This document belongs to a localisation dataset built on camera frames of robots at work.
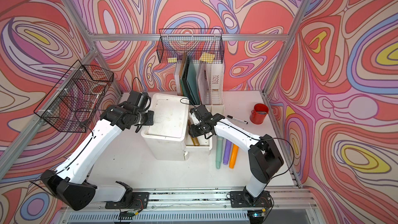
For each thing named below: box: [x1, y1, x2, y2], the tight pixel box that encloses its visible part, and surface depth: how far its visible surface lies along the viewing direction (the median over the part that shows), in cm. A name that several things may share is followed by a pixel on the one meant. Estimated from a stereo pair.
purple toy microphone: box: [222, 139, 232, 165], surface depth 90 cm
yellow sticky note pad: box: [199, 51, 216, 64], surface depth 92 cm
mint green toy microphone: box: [215, 134, 224, 170], surface depth 89 cm
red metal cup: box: [249, 103, 269, 125], surface depth 100 cm
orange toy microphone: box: [229, 143, 239, 170], surface depth 87 cm
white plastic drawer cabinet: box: [140, 93, 190, 162], surface depth 76 cm
